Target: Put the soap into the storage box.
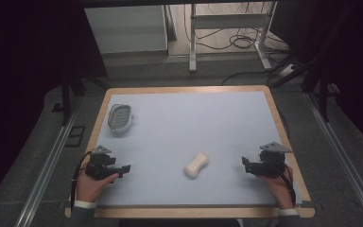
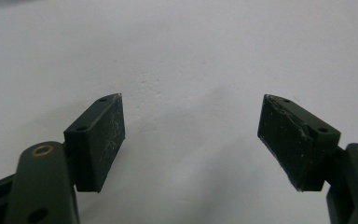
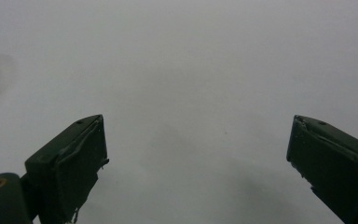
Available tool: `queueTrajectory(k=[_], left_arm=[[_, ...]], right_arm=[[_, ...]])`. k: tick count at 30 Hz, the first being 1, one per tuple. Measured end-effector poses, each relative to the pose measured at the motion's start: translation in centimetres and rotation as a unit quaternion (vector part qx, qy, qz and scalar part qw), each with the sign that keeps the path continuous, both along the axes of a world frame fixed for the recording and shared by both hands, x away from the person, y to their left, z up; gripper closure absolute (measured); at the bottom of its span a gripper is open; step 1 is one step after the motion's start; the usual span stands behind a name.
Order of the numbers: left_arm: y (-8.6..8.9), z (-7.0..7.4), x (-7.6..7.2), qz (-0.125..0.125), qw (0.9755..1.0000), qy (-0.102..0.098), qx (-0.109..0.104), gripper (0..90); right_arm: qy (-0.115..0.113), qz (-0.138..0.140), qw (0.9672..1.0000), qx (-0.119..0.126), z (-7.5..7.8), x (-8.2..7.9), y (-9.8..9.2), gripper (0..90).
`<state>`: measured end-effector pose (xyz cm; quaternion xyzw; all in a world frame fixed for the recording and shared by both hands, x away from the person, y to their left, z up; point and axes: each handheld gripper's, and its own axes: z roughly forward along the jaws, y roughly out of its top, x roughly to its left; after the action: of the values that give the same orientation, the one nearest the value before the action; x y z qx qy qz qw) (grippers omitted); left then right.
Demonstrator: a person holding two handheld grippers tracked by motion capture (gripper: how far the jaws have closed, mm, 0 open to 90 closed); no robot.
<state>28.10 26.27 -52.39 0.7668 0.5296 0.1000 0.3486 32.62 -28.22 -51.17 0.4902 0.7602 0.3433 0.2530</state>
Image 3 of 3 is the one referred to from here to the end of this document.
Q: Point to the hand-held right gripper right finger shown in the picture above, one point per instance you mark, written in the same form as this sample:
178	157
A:
335	161

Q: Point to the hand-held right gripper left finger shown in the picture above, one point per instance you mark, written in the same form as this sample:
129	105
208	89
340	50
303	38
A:
66	168

